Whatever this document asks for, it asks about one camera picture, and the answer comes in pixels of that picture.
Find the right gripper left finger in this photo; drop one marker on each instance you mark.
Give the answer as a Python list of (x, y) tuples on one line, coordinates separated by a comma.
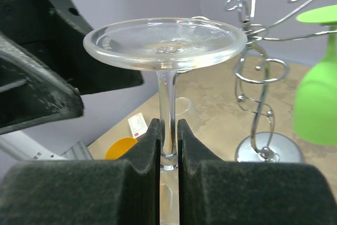
[(122, 191)]

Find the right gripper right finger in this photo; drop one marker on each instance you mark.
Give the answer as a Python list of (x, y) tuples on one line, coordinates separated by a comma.
[(213, 191)]

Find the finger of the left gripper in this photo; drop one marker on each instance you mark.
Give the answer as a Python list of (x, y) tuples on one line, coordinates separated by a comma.
[(31, 93), (53, 31)]

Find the green plastic wine glass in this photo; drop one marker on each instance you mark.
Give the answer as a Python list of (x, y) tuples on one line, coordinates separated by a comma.
[(314, 109)]

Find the clear wine glass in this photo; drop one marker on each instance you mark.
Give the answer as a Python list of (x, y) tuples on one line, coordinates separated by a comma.
[(166, 46)]

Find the orange plastic wine glass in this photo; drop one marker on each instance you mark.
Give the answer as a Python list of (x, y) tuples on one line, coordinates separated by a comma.
[(119, 148)]

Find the small white card box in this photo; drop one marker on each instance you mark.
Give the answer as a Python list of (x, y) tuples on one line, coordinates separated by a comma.
[(137, 125)]

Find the clear glass back left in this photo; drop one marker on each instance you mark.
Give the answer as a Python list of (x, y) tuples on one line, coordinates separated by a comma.
[(182, 105)]

